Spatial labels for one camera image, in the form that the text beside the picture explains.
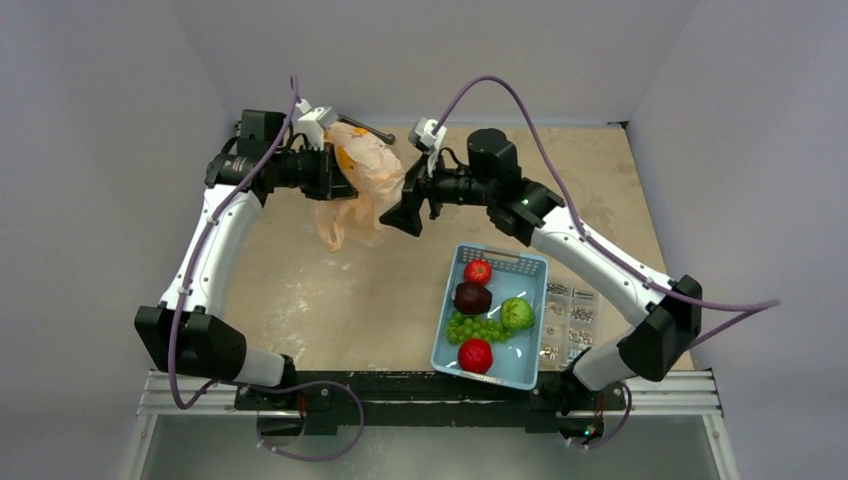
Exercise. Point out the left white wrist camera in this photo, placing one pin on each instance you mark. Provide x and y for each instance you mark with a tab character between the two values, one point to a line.
312	122

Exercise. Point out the black metal crank handle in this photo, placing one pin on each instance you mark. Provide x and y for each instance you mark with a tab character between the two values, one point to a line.
387	138

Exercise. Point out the green fake fruit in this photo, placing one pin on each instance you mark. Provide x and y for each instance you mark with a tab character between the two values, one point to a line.
517	314

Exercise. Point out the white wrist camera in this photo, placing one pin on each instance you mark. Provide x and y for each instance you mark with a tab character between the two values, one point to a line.
312	122
428	136

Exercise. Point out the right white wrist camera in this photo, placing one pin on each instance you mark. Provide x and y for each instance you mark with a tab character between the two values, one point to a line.
428	136

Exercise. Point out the light blue plastic basket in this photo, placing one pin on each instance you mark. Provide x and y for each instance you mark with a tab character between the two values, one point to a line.
516	361

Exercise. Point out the orange banana print plastic bag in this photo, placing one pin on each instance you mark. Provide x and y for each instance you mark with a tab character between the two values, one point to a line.
375	172

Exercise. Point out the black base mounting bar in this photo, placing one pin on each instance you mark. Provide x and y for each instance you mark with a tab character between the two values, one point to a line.
329	400

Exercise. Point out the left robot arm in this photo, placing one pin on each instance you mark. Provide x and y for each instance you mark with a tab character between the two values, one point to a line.
185	333

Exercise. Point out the large red fake apple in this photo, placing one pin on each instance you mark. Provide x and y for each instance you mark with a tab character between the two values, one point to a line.
476	356

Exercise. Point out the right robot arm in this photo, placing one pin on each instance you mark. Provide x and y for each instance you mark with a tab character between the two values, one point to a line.
662	311

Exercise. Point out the green fake grape bunch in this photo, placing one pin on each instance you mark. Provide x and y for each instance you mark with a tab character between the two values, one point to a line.
461	327

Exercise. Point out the small red fake apple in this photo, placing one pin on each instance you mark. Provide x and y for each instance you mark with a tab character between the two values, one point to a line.
478	271

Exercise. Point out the dark purple fake fruit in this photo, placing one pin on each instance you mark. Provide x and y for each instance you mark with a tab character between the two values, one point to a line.
472	298

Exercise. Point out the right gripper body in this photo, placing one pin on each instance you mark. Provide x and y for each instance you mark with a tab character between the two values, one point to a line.
422	196

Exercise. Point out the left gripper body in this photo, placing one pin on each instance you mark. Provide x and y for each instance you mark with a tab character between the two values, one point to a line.
309	170

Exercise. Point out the clear plastic screw box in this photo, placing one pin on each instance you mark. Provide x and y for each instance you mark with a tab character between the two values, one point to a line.
573	322

